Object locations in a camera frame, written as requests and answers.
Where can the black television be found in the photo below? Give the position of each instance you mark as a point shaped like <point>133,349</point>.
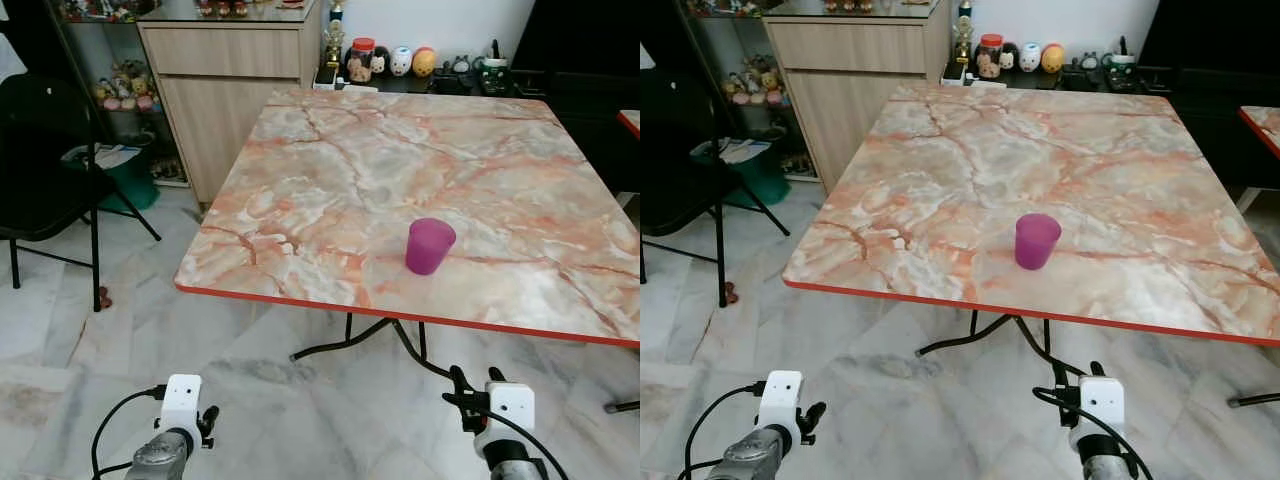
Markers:
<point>580,35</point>
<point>1210,30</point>

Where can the gold trophy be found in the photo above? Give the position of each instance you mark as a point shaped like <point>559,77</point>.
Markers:
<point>963,40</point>
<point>334,45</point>

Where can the yellow egg figurine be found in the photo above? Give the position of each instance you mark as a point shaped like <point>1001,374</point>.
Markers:
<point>1052,58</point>
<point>425,63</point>

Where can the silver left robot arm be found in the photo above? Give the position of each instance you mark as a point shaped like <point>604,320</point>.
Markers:
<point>160,460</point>
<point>750,462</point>

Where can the glass shelf with figurines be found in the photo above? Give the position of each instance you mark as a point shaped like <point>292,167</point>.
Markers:
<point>750,80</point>
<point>125,85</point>

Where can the purple plastic cup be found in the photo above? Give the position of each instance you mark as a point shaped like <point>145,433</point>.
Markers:
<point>1037,243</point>
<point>430,248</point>

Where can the light wooden cabinet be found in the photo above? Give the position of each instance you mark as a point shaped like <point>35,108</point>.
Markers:
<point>230,110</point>
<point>860,100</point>

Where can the black folding chair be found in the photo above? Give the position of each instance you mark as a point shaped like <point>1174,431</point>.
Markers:
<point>40,150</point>
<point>670,150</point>

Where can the dark green mug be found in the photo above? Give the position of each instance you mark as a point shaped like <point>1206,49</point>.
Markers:
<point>1122,71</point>
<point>493,76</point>

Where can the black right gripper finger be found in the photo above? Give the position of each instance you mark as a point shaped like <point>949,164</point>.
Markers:
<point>496,375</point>
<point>459,381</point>
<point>1065,377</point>
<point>1096,370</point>

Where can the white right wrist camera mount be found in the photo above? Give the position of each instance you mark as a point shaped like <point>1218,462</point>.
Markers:
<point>511,410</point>
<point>1100,408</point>

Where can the green plastic bin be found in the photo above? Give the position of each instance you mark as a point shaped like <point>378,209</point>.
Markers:
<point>135,187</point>
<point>765,182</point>

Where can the red lid glass jar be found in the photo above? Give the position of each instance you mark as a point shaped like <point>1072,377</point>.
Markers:
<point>360,62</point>
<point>990,58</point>

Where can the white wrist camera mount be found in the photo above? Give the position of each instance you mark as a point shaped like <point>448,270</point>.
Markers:
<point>1100,408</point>
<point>511,410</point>
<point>780,398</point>
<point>181,402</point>

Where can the white egg figurine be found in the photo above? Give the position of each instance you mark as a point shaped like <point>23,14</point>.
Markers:
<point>401,62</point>
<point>1030,57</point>

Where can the black egg figurine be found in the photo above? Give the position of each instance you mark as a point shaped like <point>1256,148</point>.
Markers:
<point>1011,57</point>
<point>381,62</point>

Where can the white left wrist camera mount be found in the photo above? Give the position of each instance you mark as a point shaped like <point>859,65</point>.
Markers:
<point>181,402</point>
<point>780,398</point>

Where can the small grey figurines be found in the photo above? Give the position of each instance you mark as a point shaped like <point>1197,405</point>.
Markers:
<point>460,66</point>
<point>1089,62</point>

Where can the marble top folding table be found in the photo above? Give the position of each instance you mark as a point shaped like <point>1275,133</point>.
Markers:
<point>400,170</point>
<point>630,121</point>
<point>1010,165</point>
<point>1264,125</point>

